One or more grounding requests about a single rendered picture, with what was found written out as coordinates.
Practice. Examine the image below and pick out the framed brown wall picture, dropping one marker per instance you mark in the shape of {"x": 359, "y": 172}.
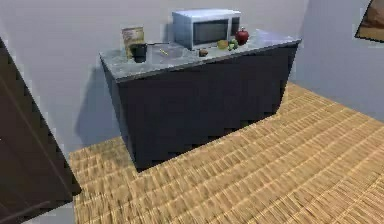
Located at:
{"x": 372, "y": 21}

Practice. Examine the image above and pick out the black counter with grey top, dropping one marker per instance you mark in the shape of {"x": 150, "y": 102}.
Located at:
{"x": 200, "y": 110}

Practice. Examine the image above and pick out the white microwave oven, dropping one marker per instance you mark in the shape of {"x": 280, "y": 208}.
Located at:
{"x": 203, "y": 28}

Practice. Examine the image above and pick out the green vegetable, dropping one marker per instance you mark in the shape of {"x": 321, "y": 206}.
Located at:
{"x": 233, "y": 44}

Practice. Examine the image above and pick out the yellow round fruit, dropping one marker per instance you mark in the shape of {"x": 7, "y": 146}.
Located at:
{"x": 222, "y": 44}

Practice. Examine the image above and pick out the small brown potato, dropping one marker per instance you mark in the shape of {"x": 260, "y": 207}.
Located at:
{"x": 203, "y": 52}

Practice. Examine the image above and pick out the red apple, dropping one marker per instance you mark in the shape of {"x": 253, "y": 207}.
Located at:
{"x": 242, "y": 35}

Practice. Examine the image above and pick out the dark brown room door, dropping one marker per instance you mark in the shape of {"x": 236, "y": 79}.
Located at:
{"x": 26, "y": 150}

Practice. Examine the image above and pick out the small yellow pencil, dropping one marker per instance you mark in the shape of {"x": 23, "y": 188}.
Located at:
{"x": 163, "y": 52}

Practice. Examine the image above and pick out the black cup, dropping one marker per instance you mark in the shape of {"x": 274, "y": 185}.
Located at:
{"x": 139, "y": 52}

